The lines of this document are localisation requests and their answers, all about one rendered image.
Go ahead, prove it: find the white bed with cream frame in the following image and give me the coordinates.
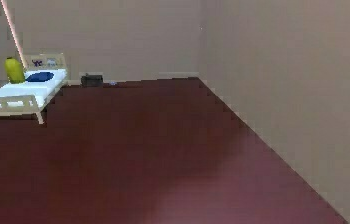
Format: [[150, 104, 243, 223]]
[[0, 53, 69, 130]]

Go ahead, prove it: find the blue pillow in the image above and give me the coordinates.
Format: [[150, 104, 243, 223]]
[[25, 71, 55, 83]]

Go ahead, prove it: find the black box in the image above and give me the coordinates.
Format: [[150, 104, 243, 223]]
[[80, 73, 104, 88]]

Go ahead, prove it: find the yellow-green rounded object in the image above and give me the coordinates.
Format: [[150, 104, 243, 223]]
[[4, 56, 26, 85]]

